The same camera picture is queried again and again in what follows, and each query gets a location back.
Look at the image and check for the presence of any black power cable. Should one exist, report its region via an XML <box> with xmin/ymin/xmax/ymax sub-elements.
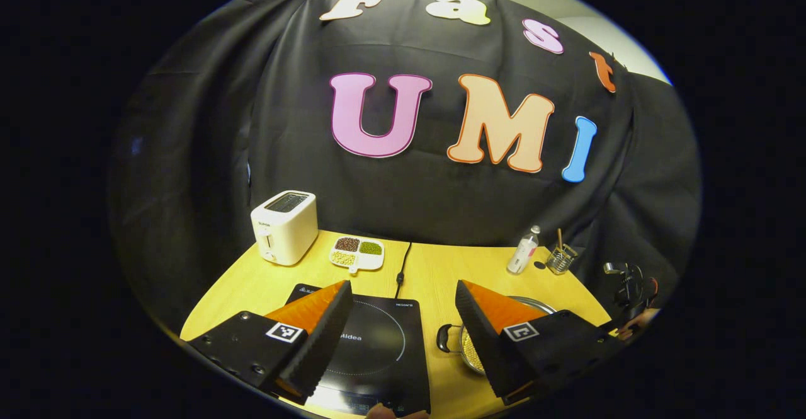
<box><xmin>394</xmin><ymin>241</ymin><xmax>413</xmax><ymax>300</ymax></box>

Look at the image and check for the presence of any pile of yellow soybeans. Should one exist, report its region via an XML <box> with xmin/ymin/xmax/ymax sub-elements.
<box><xmin>462</xmin><ymin>328</ymin><xmax>485</xmax><ymax>372</ymax></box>

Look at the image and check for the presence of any black induction cooktop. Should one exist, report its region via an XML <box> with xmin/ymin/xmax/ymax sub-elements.
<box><xmin>285</xmin><ymin>284</ymin><xmax>432</xmax><ymax>416</ymax></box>

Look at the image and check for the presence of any clear wire utensil holder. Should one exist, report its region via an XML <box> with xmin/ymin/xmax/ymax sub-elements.
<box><xmin>545</xmin><ymin>243</ymin><xmax>579</xmax><ymax>275</ymax></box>

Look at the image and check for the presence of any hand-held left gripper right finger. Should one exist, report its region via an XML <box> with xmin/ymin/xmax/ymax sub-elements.
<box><xmin>455</xmin><ymin>280</ymin><xmax>624</xmax><ymax>406</ymax></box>

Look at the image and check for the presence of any clear plastic bottle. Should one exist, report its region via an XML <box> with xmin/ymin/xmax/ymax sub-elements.
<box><xmin>507</xmin><ymin>225</ymin><xmax>541</xmax><ymax>275</ymax></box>

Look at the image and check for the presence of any white divided bean dish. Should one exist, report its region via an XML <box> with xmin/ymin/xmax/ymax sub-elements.
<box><xmin>329</xmin><ymin>235</ymin><xmax>385</xmax><ymax>275</ymax></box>

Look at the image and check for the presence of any steel pot with black handles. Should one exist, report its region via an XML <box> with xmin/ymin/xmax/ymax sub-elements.
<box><xmin>436</xmin><ymin>296</ymin><xmax>558</xmax><ymax>376</ymax></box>

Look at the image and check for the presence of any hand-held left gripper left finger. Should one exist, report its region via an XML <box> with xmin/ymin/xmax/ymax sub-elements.
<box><xmin>188</xmin><ymin>280</ymin><xmax>355</xmax><ymax>406</ymax></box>

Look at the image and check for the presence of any black backdrop cloth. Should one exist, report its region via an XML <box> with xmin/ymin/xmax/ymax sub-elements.
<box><xmin>107</xmin><ymin>0</ymin><xmax>703</xmax><ymax>344</ymax></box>

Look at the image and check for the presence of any white toaster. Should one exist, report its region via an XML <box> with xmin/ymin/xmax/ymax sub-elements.
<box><xmin>251</xmin><ymin>190</ymin><xmax>319</xmax><ymax>267</ymax></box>

